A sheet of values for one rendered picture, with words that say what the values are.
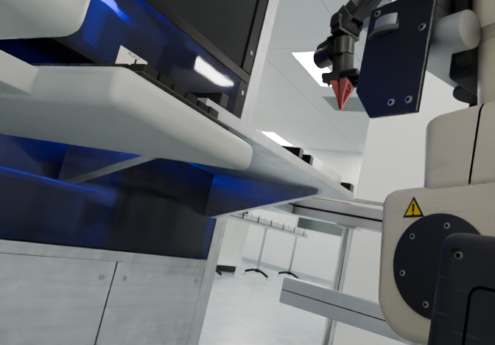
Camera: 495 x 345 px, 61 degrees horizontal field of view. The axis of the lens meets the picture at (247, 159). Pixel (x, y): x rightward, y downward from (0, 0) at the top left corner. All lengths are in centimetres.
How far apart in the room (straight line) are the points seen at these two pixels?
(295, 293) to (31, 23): 186
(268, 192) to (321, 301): 92
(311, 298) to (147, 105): 176
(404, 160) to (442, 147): 209
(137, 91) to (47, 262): 69
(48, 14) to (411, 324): 41
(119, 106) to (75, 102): 4
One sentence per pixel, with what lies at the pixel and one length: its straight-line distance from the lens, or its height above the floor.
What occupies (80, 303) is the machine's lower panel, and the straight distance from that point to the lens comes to 104.
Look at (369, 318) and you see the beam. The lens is 193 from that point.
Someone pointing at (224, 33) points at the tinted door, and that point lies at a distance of 132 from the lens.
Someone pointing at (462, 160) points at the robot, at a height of 83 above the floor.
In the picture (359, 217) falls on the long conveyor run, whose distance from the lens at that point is 193.
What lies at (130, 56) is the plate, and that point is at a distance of 102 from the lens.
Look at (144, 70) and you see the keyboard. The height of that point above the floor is 82.
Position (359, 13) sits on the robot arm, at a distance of 124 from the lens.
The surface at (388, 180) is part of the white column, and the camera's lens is 257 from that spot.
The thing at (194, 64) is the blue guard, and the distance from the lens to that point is 119.
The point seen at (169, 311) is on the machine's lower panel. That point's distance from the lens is 126.
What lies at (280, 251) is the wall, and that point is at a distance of 1000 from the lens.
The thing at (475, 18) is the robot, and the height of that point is 101.
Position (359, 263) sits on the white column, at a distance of 255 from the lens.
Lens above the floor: 72
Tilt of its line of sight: 9 degrees up
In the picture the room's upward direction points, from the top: 13 degrees clockwise
